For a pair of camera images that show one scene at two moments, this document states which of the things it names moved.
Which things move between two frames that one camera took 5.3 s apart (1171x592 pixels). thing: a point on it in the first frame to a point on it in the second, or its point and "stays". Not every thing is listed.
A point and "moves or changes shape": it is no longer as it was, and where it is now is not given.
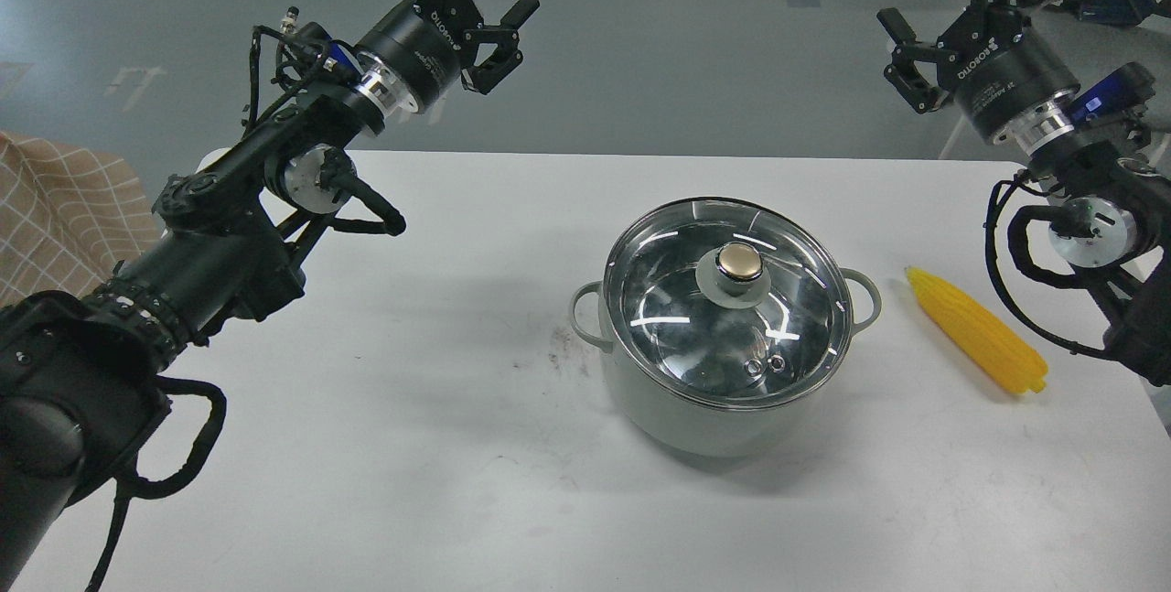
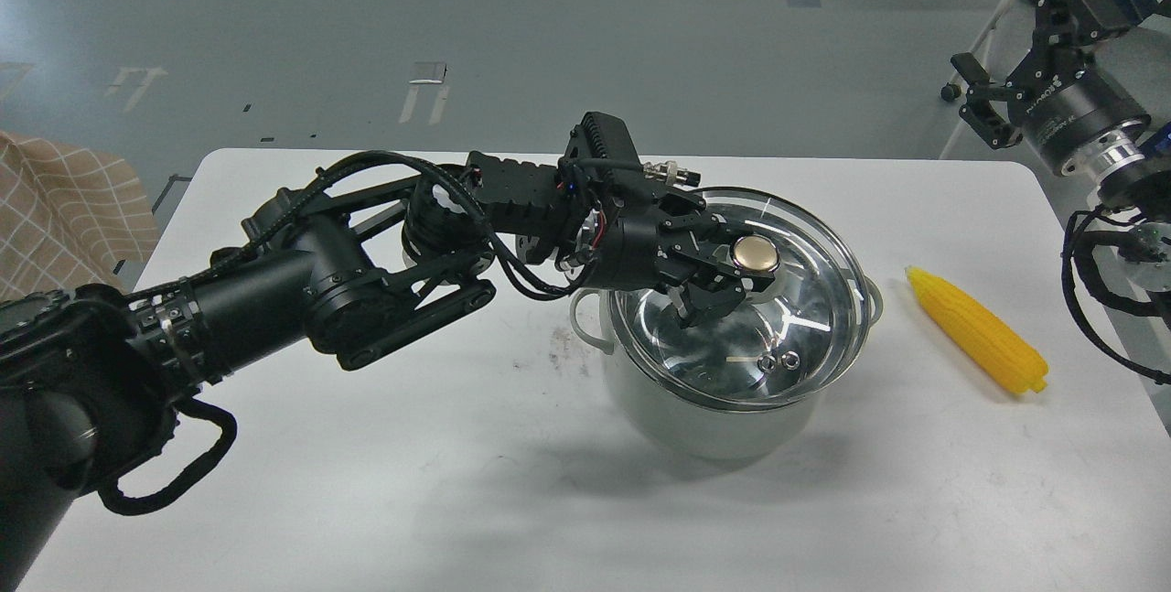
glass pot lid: [727, 302] moves or changes shape
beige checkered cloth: [70, 219] stays
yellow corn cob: [1012, 368] stays
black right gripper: [1003, 70] to [1064, 102]
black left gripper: [413, 57] to [670, 239]
